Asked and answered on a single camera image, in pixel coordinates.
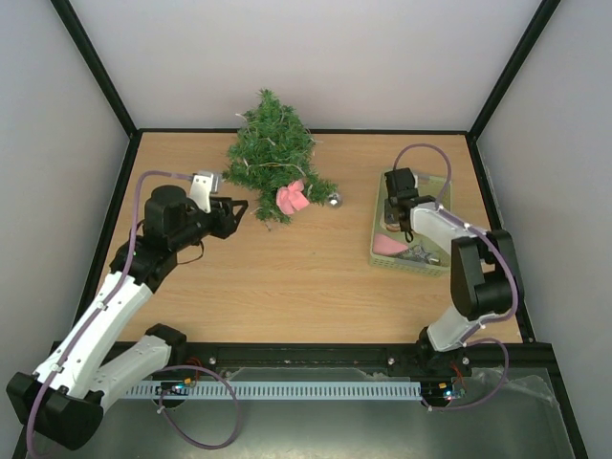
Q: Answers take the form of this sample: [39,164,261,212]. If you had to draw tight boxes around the silver star ornament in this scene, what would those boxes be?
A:
[395,244,440,266]

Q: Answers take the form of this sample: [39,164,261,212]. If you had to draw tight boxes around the green perforated plastic basket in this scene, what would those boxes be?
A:
[369,169,450,277]

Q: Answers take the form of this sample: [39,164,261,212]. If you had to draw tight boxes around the pink felt bow ornament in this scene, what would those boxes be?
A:
[275,180,310,215]

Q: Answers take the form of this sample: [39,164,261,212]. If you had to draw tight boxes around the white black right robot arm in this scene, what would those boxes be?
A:
[384,168,523,375]

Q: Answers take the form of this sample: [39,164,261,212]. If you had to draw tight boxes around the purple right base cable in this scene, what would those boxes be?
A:
[425,337,511,414]

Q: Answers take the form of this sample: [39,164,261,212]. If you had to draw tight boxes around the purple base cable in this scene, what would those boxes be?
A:
[425,337,511,414]
[156,364,240,450]

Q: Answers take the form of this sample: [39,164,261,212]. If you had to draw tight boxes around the black front mounting rail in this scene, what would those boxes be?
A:
[184,341,472,372]

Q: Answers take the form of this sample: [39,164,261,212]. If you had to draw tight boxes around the snowman ornament brown hat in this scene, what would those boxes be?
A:
[382,199,412,234]

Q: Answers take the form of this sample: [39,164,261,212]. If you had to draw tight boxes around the silver disco ball ornament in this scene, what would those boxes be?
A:
[327,193,343,208]

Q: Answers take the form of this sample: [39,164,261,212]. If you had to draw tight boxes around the small green christmas tree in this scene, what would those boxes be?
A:
[222,88,338,225]

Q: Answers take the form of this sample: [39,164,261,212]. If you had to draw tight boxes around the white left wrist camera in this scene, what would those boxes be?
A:
[187,170,223,213]

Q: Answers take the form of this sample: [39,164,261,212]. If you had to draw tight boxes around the light blue slotted cable duct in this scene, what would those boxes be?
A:
[123,381,422,401]

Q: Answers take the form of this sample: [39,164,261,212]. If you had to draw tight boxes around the clear led string lights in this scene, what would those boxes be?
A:
[228,98,315,177]

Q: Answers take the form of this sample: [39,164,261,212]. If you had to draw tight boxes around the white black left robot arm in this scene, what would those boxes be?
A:
[7,185,249,457]

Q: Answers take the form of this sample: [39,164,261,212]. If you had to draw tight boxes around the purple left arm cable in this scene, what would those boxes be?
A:
[26,170,195,459]

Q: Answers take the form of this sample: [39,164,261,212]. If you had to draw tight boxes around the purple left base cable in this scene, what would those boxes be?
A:
[156,364,240,450]

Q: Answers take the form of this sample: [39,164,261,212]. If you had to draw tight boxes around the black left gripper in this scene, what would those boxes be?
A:
[171,197,250,251]

